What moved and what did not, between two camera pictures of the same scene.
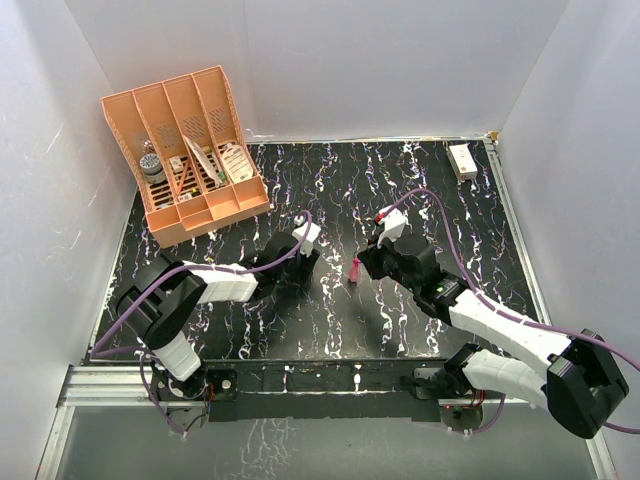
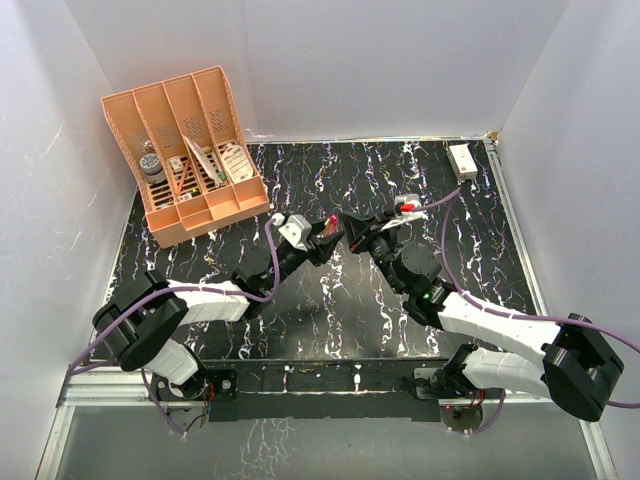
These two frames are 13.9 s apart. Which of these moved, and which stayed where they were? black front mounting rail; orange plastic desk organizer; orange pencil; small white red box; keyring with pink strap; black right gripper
Moved: keyring with pink strap; black right gripper
Stayed: black front mounting rail; orange plastic desk organizer; small white red box; orange pencil
